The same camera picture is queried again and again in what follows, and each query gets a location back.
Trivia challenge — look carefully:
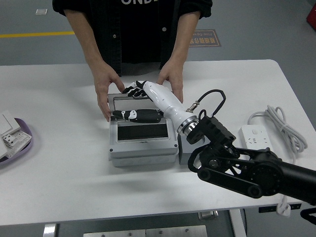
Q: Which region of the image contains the person's right hand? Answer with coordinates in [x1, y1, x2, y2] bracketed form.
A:
[91, 61, 125, 122]

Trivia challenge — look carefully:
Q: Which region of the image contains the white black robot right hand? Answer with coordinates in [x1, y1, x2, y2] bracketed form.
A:
[113, 80, 197, 133]

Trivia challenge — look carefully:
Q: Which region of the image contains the person's left hand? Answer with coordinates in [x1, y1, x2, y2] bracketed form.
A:
[157, 60, 185, 104]

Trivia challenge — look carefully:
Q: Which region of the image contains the grey enclosure box clear lid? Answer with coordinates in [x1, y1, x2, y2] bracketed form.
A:
[107, 92, 180, 168]

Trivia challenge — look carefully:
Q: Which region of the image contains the grey cube with round hole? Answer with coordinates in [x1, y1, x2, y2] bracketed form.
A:
[178, 134, 205, 165]

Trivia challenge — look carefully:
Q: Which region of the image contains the black control box under table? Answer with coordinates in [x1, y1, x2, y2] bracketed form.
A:
[258, 203, 302, 213]

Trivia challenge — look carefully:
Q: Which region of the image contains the person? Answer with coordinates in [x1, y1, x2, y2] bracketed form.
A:
[52, 0, 213, 77]

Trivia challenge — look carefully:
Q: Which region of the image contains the purple tray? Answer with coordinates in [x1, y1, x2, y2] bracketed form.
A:
[0, 117, 34, 166]

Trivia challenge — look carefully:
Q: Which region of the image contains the white power strip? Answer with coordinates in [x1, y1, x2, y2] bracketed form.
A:
[238, 124, 271, 150]

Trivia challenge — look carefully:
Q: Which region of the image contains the white perforated socket panel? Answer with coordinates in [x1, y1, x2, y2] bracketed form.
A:
[1, 129, 33, 158]

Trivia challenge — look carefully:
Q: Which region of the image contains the white table leg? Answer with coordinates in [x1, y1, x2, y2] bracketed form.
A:
[228, 208, 247, 237]
[42, 223, 60, 237]

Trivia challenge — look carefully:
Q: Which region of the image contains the red object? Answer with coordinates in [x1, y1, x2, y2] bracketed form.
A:
[306, 4, 316, 27]

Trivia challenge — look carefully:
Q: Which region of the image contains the white switch plate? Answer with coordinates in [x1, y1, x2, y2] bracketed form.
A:
[0, 110, 21, 136]

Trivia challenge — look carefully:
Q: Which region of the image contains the small white switch module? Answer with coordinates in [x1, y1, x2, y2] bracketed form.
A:
[1, 134, 18, 148]

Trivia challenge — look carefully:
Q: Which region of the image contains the silver table bracket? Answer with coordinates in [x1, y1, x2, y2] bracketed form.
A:
[198, 210, 219, 220]

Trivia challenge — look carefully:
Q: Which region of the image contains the white power cord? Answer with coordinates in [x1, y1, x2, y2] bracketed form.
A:
[247, 105, 308, 217]

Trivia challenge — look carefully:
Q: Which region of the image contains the grey metal base plate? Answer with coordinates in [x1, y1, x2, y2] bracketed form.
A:
[83, 225, 208, 237]

